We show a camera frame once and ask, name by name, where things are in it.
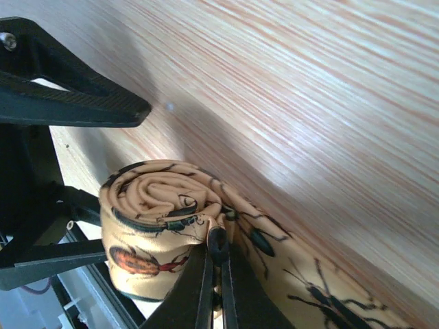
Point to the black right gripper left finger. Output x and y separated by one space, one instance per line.
190 303

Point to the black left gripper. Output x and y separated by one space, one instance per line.
43 83

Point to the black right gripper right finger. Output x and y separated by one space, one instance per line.
244 302

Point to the yellow beetle print tie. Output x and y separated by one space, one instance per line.
154 213

